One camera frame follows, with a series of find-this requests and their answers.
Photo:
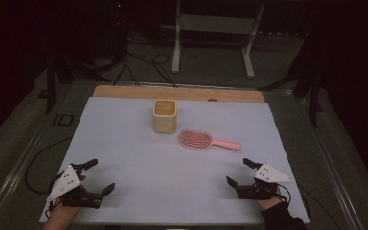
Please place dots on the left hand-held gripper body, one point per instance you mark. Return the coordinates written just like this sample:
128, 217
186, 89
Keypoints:
64, 183

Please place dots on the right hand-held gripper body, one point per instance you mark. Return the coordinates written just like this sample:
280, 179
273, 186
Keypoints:
268, 174

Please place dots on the pink hairbrush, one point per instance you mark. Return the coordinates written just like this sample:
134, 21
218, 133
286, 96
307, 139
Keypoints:
198, 140

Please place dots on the beige square container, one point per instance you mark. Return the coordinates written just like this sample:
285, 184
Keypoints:
165, 123

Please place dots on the person's right hand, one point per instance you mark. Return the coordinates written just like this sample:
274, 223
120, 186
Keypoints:
268, 203

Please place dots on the person's left hand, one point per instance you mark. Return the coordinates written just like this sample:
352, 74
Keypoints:
62, 214

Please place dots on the white table mat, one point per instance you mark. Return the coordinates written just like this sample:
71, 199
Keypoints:
159, 179

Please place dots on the black tripod stand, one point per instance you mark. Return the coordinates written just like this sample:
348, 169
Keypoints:
52, 83
313, 92

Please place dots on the white metal stand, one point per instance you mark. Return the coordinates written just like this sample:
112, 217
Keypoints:
215, 24

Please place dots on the black rectangular floor frame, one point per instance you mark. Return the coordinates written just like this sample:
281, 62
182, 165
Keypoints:
64, 119

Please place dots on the metal floor rail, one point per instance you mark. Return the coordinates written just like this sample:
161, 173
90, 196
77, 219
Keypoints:
16, 166
329, 166

